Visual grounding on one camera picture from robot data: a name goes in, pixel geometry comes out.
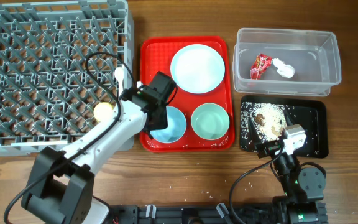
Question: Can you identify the small light blue saucer bowl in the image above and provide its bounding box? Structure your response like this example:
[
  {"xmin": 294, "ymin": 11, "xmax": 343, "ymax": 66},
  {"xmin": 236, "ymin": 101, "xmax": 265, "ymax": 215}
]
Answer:
[{"xmin": 150, "ymin": 106, "xmax": 187, "ymax": 144}]

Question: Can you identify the yellow plastic cup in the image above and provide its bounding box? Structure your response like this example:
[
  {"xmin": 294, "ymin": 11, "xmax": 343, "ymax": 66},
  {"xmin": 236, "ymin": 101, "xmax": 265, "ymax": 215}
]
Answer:
[{"xmin": 93, "ymin": 102, "xmax": 114, "ymax": 122}]

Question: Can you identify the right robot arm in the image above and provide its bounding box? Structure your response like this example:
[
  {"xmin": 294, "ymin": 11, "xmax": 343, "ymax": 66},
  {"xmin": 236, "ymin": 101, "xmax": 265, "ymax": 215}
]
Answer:
[{"xmin": 242, "ymin": 111, "xmax": 328, "ymax": 223}]

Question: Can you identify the white napkin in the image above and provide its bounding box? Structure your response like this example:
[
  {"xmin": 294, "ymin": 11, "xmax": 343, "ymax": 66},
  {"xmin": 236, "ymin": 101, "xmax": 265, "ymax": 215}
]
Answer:
[{"xmin": 272, "ymin": 58, "xmax": 295, "ymax": 78}]

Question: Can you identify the black cable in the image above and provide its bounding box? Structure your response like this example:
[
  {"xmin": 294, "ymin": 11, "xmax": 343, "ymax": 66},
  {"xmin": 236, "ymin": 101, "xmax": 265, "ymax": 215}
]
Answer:
[
  {"xmin": 228, "ymin": 146, "xmax": 287, "ymax": 224},
  {"xmin": 3, "ymin": 51, "xmax": 178, "ymax": 224}
]

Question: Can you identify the grey plastic dishwasher rack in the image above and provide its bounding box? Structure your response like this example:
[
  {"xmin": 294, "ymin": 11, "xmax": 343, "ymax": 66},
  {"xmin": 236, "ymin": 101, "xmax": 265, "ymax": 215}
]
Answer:
[{"xmin": 0, "ymin": 0, "xmax": 134, "ymax": 156}]

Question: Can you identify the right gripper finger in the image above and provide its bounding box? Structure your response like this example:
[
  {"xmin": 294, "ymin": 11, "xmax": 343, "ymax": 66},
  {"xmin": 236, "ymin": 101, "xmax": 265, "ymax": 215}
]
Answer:
[
  {"xmin": 283, "ymin": 110, "xmax": 295, "ymax": 126},
  {"xmin": 248, "ymin": 119, "xmax": 262, "ymax": 144}
]

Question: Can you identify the green bowl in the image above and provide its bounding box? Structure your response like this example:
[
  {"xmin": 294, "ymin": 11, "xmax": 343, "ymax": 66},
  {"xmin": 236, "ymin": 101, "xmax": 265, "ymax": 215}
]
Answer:
[{"xmin": 191, "ymin": 103, "xmax": 230, "ymax": 141}]

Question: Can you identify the clear plastic waste bin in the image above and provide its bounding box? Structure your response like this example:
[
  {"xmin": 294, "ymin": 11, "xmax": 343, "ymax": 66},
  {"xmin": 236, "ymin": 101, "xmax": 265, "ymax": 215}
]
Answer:
[{"xmin": 232, "ymin": 28, "xmax": 342, "ymax": 96}]

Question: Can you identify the right black cable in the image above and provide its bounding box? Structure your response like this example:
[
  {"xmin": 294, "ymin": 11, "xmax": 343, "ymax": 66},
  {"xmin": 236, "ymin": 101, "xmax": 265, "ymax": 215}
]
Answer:
[{"xmin": 228, "ymin": 146, "xmax": 287, "ymax": 224}]

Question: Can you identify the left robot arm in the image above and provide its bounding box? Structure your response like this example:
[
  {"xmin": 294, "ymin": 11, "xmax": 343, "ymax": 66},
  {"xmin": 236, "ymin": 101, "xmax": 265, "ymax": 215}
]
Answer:
[{"xmin": 21, "ymin": 72, "xmax": 177, "ymax": 223}]

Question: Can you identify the leftover rice and food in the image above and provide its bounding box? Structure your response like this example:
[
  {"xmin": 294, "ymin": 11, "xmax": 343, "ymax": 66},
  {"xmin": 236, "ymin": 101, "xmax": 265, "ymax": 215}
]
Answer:
[{"xmin": 240, "ymin": 102, "xmax": 287, "ymax": 142}]

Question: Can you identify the red snack wrapper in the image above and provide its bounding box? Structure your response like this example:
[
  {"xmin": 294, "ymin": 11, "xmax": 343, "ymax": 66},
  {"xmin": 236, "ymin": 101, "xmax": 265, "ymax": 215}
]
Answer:
[{"xmin": 250, "ymin": 53, "xmax": 273, "ymax": 80}]

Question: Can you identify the left black cable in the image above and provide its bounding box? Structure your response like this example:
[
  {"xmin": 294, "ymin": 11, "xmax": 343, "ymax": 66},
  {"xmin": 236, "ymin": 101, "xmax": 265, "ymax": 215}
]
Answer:
[{"xmin": 3, "ymin": 51, "xmax": 178, "ymax": 224}]

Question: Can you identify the white plastic spoon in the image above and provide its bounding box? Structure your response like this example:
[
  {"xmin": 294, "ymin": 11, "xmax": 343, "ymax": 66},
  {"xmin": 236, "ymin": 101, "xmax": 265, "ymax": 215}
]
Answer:
[{"xmin": 114, "ymin": 65, "xmax": 125, "ymax": 96}]

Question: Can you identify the black plastic tray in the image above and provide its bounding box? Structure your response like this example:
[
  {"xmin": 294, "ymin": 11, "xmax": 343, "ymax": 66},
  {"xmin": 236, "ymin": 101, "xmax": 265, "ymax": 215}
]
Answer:
[{"xmin": 239, "ymin": 95, "xmax": 329, "ymax": 159}]

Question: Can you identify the large light blue plate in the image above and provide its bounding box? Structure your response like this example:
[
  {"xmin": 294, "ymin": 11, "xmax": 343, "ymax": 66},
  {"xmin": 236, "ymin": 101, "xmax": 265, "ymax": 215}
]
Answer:
[{"xmin": 170, "ymin": 44, "xmax": 226, "ymax": 94}]

